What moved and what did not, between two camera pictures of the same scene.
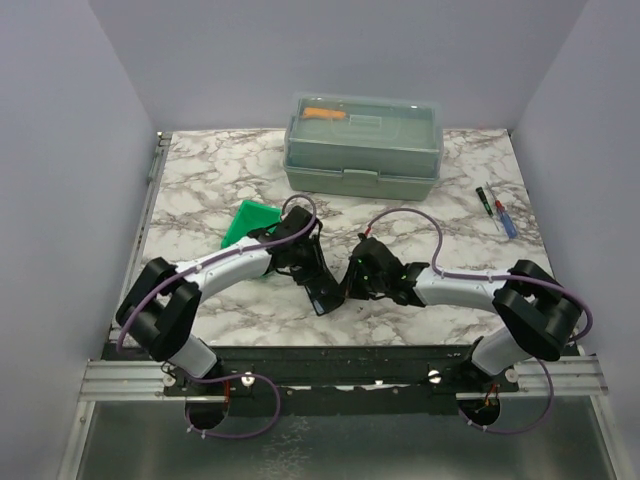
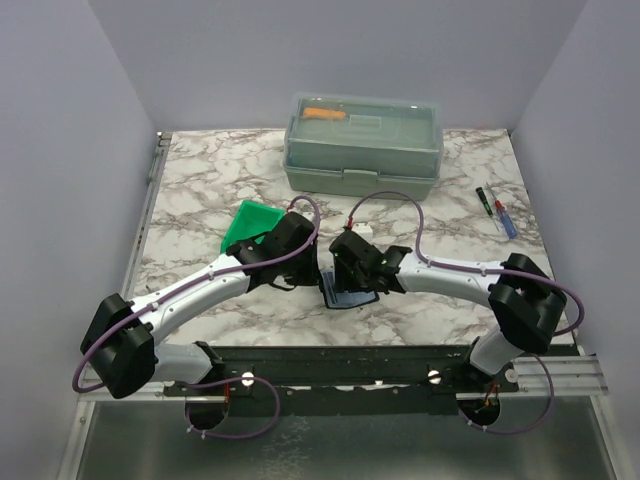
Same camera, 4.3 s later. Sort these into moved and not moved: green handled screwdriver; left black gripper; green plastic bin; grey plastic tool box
Moved: left black gripper
Not moved: green plastic bin; green handled screwdriver; grey plastic tool box
